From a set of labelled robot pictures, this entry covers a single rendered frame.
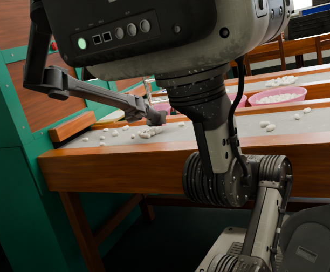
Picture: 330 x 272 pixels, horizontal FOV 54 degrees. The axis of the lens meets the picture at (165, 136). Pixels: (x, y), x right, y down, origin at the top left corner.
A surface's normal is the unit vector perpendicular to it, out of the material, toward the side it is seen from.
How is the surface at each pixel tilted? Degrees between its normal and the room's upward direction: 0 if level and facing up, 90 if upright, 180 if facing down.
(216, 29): 90
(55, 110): 90
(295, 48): 90
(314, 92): 90
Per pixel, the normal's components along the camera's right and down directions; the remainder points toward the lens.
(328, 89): -0.44, 0.37
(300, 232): -0.42, -0.18
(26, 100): 0.87, -0.07
